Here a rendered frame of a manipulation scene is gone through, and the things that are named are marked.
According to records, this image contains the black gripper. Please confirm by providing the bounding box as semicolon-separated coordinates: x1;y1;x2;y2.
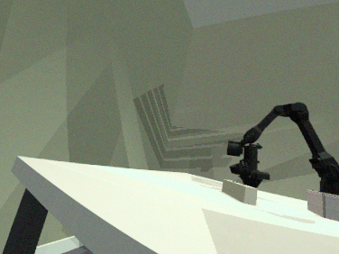
236;157;270;188

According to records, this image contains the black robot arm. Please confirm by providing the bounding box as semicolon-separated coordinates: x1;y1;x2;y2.
227;102;339;195

